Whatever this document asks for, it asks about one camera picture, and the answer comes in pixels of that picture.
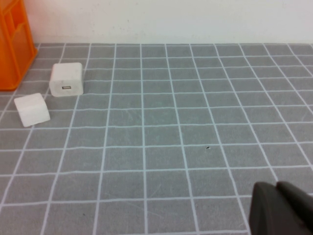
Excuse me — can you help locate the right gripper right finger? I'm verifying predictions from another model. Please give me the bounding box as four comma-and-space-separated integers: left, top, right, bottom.
277, 181, 313, 235

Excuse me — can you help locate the grey checkered tablecloth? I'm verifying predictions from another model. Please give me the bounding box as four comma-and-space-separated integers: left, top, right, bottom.
0, 43, 313, 235

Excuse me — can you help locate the white USB charger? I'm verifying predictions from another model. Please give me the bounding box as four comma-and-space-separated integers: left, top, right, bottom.
49, 62, 84, 98

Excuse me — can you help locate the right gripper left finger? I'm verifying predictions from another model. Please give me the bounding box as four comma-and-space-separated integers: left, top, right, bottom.
248, 183, 306, 235

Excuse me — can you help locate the white foam cube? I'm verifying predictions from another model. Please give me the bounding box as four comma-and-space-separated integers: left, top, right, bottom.
14, 93, 51, 127

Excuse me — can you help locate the orange plastic cutlery holder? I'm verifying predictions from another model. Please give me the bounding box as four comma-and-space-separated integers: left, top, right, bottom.
0, 0, 39, 92

